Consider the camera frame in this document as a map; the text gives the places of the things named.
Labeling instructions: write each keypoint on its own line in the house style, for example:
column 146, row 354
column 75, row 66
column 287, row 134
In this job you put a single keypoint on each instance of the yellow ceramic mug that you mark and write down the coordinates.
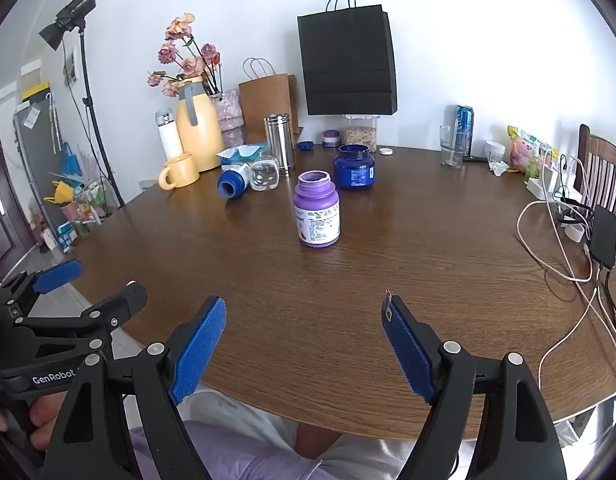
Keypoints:
column 178, row 172

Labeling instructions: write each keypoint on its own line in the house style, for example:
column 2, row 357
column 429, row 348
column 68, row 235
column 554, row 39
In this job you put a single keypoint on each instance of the clear drinking glass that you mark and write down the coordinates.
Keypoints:
column 451, row 147

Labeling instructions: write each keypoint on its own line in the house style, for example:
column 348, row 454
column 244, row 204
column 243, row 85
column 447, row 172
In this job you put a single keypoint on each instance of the dark blue wide jar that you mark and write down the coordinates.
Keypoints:
column 354, row 167

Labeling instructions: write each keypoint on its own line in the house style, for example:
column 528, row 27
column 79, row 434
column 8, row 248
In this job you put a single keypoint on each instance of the person's left hand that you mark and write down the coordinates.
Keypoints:
column 43, row 415

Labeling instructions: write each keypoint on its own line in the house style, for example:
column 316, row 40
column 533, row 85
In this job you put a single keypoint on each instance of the blue drink can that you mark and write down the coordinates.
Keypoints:
column 463, row 129

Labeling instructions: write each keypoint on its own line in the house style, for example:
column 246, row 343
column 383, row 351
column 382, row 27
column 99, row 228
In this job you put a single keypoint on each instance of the blue bottle cap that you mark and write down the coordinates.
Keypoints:
column 305, row 146

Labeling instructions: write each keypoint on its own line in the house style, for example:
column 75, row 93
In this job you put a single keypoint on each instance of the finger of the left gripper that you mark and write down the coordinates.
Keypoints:
column 22, row 291
column 71, row 338

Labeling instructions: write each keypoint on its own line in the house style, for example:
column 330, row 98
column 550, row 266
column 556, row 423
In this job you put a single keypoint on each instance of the colourful snack bag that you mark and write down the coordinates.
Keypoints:
column 528, row 154

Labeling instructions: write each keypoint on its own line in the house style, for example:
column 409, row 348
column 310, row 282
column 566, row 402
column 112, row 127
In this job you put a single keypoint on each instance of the blue tissue pack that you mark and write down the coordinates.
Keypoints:
column 242, row 154

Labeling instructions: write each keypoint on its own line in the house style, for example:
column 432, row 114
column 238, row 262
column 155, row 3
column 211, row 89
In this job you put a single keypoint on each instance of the clear glass jar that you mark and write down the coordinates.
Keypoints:
column 264, row 174

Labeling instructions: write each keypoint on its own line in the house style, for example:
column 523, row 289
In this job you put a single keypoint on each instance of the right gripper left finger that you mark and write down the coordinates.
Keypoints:
column 91, row 439

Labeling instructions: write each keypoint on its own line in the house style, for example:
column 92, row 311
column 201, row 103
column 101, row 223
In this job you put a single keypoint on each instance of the black paper bag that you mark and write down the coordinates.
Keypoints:
column 347, row 59

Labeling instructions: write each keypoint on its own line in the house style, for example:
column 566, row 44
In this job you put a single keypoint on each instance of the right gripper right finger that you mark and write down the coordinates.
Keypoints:
column 516, row 437

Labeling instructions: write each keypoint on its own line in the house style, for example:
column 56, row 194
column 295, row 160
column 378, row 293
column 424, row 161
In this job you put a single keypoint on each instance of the crumpled white tissue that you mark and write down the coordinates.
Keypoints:
column 498, row 168

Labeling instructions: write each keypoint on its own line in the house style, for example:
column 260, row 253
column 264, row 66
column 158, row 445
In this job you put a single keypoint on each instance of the grey refrigerator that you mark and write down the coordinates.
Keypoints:
column 40, row 156

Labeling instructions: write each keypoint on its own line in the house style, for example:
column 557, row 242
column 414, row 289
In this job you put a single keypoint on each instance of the dark red door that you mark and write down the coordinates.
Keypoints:
column 16, row 238

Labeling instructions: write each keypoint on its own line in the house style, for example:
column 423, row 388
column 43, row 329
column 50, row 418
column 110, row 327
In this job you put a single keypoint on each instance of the clear grain container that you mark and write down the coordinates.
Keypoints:
column 361, row 129

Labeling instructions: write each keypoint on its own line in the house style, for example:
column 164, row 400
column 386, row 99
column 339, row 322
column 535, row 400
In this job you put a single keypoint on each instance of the white thermos bottle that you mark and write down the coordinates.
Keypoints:
column 168, row 132

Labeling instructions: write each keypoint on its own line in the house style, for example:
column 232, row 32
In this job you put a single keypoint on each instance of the white power strip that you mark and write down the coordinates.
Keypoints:
column 548, row 187

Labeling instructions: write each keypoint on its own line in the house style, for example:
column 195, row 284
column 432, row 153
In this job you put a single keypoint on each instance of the yellow thermos jug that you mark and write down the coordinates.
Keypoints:
column 198, row 125

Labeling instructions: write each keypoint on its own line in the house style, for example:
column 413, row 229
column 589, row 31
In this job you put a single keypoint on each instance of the purple plastic jar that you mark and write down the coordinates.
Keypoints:
column 317, row 210

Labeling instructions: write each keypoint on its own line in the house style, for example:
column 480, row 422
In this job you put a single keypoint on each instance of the small purple white jar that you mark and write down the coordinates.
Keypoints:
column 331, row 138

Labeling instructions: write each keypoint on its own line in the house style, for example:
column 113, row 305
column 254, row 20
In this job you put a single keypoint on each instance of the blue-neck labelled bottle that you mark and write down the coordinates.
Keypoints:
column 234, row 181

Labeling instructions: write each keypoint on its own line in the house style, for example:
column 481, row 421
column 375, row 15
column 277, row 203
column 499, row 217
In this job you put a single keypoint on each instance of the pink flower bouquet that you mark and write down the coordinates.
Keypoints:
column 182, row 58

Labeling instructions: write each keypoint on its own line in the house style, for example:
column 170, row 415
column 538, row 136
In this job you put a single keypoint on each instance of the cluttered storage rack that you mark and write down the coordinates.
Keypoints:
column 83, row 196

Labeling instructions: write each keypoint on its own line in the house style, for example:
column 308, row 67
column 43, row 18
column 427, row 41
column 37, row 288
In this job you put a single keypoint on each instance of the wooden chair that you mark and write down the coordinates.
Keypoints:
column 596, row 177

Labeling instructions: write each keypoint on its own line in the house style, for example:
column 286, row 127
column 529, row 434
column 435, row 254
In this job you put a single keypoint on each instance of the person's lap in purple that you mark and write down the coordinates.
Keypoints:
column 237, row 441

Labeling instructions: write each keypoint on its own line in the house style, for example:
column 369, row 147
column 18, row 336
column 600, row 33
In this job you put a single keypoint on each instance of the brown paper bag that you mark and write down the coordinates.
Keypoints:
column 265, row 93

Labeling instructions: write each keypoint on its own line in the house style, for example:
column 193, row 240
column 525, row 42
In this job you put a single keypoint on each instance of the white cream jar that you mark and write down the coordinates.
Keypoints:
column 494, row 152

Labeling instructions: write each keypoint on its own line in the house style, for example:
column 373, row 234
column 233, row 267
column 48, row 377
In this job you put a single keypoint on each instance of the stainless steel tumbler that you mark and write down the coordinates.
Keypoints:
column 280, row 141

